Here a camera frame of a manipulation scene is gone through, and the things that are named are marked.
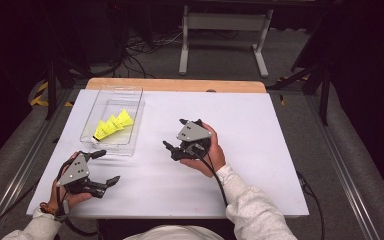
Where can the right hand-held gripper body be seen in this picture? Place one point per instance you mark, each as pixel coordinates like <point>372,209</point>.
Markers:
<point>193,133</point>

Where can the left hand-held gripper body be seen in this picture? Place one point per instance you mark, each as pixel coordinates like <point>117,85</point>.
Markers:
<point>75,173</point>

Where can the clear plastic tray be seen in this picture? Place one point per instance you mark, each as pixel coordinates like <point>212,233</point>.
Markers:
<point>113,95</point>

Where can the person's left hand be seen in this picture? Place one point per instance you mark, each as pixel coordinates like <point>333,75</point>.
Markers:
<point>71,201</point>

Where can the person's right hand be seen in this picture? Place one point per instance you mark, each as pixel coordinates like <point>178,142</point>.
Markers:
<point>215,156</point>

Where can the black tripod stand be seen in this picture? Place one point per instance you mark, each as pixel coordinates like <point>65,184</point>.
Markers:
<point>324,100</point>
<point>50,93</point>

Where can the person's torso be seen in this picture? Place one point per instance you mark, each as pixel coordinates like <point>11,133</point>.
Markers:
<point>173,234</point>

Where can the yellow black floor tape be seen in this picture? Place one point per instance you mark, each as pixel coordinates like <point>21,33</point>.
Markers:
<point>41,87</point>

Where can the aluminium rail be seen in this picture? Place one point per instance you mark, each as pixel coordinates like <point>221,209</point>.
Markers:
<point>13,180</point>
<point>346,180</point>

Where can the grey metal desk frame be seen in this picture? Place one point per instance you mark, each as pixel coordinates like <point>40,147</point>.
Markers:
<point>226,21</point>

